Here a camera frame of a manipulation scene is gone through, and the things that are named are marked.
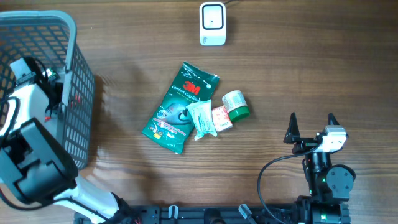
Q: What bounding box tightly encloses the green 3M gloves packet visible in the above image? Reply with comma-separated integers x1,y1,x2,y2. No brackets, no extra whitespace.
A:
142,62,220,154

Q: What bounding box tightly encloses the left camera cable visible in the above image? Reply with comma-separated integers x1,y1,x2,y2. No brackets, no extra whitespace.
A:
0,96,21,147

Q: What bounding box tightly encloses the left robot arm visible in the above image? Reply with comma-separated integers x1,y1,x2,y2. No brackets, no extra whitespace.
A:
1,71,140,223

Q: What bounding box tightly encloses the camera cable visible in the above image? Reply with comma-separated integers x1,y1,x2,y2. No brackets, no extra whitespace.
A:
257,142,323,224
0,96,21,147

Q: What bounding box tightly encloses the green lidded jar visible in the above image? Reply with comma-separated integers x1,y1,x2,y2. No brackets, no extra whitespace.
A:
222,90,251,123

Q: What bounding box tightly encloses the right camera cable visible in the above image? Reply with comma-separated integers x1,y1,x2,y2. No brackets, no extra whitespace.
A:
257,142,323,224

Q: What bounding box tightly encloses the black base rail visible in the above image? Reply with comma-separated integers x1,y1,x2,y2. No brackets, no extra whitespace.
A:
73,203,352,224

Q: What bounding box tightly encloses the red white small carton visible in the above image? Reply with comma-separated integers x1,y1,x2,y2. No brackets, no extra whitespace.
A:
212,106,233,133

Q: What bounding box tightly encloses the white barcode scanner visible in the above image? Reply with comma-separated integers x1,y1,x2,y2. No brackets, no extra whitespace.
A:
199,2,226,46

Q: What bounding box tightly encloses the white teal tissue packet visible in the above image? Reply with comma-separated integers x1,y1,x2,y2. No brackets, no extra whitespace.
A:
187,100,218,141

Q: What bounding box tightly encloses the grey plastic mesh basket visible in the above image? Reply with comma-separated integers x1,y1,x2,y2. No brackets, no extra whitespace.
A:
1,10,95,170

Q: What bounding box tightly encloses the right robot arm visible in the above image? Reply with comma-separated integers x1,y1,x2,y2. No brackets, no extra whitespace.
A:
284,113,356,222

